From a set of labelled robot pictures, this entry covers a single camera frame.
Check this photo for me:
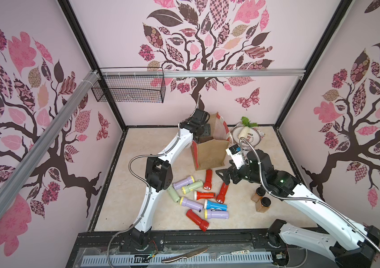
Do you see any brown jute tote bag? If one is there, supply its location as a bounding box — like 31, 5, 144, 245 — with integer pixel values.
191, 112, 232, 171

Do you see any red flashlight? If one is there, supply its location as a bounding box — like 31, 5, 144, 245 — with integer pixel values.
185, 209, 210, 232
194, 191, 216, 201
216, 183, 229, 204
203, 169, 213, 191

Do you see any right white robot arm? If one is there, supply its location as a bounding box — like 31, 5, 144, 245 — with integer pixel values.
217, 138, 380, 268

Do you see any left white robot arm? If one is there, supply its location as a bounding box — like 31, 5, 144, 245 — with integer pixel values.
108, 108, 210, 247

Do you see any spice jar black lid rear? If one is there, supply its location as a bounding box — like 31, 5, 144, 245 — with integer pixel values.
251, 186, 266, 203

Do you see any white toy radish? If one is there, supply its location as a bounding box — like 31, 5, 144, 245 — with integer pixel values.
238, 117, 258, 141

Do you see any purple flashlight upper middle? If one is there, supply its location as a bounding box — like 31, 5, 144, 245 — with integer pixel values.
173, 175, 195, 190

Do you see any purple flashlight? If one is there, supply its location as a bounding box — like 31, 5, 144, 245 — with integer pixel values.
173, 175, 195, 190
179, 197, 204, 212
204, 209, 229, 220

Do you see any blue flashlight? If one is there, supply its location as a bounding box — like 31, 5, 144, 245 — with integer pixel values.
204, 199, 227, 211

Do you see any light green flashlight middle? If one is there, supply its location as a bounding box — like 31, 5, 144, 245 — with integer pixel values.
181, 180, 204, 195

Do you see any light green flashlight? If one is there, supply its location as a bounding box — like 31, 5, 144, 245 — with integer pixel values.
166, 185, 181, 203
181, 180, 204, 195

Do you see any purple flashlight lower right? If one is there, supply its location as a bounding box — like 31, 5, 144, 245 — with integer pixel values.
204, 209, 229, 220

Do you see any light green flashlight left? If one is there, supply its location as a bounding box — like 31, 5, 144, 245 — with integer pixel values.
166, 185, 181, 203

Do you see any purple flashlight lower left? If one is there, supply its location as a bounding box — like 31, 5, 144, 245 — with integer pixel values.
179, 197, 204, 212

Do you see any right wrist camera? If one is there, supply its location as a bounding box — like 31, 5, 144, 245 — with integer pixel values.
226, 144, 245, 170

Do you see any horizontal aluminium rail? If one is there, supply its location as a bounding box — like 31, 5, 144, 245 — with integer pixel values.
101, 68, 306, 78

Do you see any black wire basket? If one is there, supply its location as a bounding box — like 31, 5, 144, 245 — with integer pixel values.
92, 67, 166, 103

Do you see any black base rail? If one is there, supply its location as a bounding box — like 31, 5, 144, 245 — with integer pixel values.
73, 229, 272, 251

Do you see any grey slotted cable duct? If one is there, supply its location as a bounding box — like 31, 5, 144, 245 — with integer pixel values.
80, 251, 274, 268

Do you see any diagonal aluminium rail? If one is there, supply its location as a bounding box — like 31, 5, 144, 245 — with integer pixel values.
0, 70, 100, 219

